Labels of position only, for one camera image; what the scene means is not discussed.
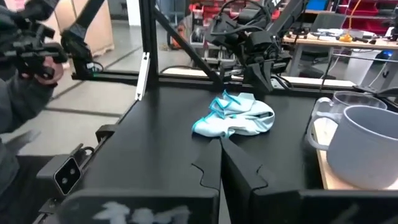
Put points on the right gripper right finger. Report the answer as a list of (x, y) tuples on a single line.
[(245, 186)]

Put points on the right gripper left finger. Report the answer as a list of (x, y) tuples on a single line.
[(205, 174)]

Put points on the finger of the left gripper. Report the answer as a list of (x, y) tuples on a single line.
[(252, 74), (266, 76)]

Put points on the light blue cloth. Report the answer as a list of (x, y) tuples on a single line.
[(239, 118)]

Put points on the clear glass mug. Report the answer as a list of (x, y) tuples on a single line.
[(342, 101)]

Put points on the grey mug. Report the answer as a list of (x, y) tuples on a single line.
[(367, 155)]

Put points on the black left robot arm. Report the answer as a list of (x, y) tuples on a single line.
[(286, 12)]

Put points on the red storage shelf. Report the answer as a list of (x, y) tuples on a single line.
[(373, 12)]

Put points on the white waste bin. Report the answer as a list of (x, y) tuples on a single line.
[(360, 68)]

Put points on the wooden workbench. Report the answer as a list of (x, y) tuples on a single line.
[(379, 44)]

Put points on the cardboard box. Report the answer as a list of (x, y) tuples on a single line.
[(102, 34)]

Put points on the person's hand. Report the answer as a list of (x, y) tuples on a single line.
[(54, 73)]

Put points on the white frame bracket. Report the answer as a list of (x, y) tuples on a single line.
[(142, 74)]

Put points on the black two-lens camera box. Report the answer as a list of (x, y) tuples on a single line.
[(66, 175)]

